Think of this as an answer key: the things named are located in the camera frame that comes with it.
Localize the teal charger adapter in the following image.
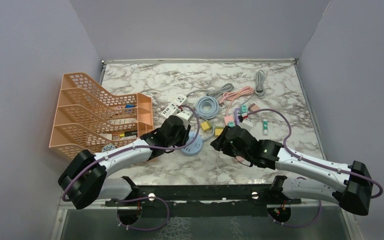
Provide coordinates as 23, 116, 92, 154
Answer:
240, 104, 249, 116
227, 121, 235, 127

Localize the yellow olive charger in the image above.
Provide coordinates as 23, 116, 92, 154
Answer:
213, 126, 224, 137
200, 120, 213, 132

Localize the pink brown charger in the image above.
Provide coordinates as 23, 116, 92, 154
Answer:
248, 103, 260, 112

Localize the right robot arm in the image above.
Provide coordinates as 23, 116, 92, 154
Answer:
210, 125, 383, 216

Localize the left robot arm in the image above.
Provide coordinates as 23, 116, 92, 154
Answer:
57, 112, 192, 210

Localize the white power strip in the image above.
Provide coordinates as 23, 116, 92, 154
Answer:
161, 94, 187, 119

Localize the pink power strip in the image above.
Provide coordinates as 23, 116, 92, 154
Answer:
224, 115, 236, 126

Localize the blue round power socket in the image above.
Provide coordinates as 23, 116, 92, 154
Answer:
180, 132, 203, 157

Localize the purple power strip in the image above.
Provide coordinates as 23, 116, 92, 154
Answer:
233, 108, 243, 125

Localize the white green glue stick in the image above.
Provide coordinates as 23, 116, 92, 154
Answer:
262, 119, 269, 136

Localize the orange plastic file organizer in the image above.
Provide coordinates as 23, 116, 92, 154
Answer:
49, 72, 154, 161

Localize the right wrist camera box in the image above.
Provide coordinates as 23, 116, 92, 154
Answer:
239, 118, 254, 132

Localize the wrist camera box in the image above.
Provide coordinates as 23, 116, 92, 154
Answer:
239, 118, 254, 132
176, 110, 193, 129

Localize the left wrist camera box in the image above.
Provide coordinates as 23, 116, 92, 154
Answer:
176, 110, 193, 129

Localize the light blue coiled cable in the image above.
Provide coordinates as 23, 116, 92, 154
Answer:
195, 95, 221, 120

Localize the pink coiled cable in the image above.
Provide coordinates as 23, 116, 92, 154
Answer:
218, 86, 256, 117

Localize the grey cable bundle far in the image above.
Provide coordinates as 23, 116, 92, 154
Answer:
253, 69, 268, 97

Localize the black metal base rail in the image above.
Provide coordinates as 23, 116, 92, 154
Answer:
105, 184, 302, 218

